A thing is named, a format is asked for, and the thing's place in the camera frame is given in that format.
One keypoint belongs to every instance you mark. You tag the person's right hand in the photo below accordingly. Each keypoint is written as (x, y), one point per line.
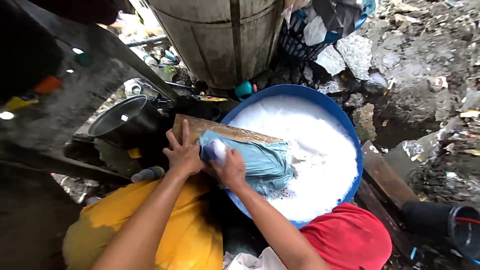
(233, 170)

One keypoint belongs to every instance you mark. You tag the person's left hand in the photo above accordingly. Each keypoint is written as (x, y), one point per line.
(184, 159)

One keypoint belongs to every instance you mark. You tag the person's right thumb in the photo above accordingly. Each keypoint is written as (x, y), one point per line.
(216, 167)

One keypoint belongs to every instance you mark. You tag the person's left fingers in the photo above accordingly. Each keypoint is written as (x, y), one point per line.
(186, 133)

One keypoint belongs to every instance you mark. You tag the person's right fingers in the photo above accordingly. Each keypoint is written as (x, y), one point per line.
(231, 154)

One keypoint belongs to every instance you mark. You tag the purple scrub brush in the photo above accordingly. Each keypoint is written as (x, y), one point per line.
(217, 150)

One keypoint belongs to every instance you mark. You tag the brown wooden washing board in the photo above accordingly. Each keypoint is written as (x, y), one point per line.
(210, 126)

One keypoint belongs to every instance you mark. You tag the light blue wet garment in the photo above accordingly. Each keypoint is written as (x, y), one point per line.
(258, 159)

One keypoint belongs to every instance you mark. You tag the person's left forearm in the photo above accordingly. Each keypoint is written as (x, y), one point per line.
(148, 223)

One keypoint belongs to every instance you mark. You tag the person's right forearm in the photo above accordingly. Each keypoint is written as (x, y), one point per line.
(275, 225)

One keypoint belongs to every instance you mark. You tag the yellow red wrapper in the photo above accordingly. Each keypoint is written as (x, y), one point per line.
(212, 98)

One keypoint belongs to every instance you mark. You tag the small yellow scrap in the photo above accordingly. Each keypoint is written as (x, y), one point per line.
(134, 153)

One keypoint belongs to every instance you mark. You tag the clear plastic bottle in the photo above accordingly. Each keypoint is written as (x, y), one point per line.
(144, 175)

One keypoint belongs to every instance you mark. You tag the small teal plastic cup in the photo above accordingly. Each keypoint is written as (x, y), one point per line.
(243, 90)

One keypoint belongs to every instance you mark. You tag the round metal pot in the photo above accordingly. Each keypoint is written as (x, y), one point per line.
(116, 122)

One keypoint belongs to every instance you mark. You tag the white green plastic bottle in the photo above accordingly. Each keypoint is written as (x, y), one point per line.
(147, 58)

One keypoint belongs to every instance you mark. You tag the large grey plastic barrel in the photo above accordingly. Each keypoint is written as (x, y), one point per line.
(221, 41)

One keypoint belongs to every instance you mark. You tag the grey pipe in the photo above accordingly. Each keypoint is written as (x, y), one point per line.
(148, 41)

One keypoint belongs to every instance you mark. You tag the grey weathered slanting structure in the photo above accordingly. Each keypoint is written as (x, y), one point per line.
(101, 63)

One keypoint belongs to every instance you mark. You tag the large blue round basin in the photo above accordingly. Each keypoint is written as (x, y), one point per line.
(347, 118)

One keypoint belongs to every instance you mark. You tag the blue plastic basket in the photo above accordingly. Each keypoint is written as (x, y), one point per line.
(300, 39)

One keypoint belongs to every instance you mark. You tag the person's legs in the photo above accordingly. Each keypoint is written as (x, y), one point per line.
(348, 236)

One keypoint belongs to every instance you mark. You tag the light brown wooden plank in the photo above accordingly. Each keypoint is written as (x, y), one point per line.
(388, 176)

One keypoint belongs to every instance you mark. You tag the dark red cloth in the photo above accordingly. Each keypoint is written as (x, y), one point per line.
(86, 9)

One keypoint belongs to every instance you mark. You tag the pile of concrete rocks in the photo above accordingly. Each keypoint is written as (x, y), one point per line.
(356, 54)

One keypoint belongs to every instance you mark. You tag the dark brown wooden plank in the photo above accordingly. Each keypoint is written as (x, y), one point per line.
(382, 217)

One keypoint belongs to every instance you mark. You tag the pile of plastic trash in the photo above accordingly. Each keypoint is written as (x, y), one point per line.
(333, 15)

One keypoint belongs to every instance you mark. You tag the black plastic bucket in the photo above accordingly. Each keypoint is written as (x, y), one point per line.
(425, 221)

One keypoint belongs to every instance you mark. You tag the small cyan plastic piece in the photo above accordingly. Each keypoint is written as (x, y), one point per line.
(413, 253)

